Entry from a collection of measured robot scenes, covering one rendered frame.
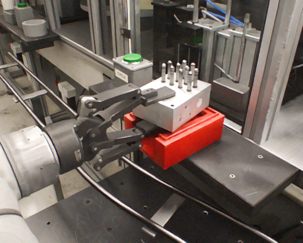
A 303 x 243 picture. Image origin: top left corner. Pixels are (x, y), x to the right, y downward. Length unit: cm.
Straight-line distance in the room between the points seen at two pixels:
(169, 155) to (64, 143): 19
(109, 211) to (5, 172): 42
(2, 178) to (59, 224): 40
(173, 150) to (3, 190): 28
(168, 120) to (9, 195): 27
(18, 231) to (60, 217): 43
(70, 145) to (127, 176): 45
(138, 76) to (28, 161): 33
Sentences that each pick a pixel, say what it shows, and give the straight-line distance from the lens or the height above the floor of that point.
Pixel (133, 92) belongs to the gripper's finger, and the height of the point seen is 105.
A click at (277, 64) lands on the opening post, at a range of 54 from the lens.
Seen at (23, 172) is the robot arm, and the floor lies 102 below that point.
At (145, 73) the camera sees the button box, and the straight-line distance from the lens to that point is 64.
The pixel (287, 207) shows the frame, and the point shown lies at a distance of 90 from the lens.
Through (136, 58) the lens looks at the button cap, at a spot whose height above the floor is 104.
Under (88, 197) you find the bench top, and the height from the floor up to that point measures 68.
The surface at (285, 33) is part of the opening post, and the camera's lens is 53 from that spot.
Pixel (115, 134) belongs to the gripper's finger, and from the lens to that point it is 50.
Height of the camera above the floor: 127
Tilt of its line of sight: 33 degrees down
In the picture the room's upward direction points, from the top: straight up
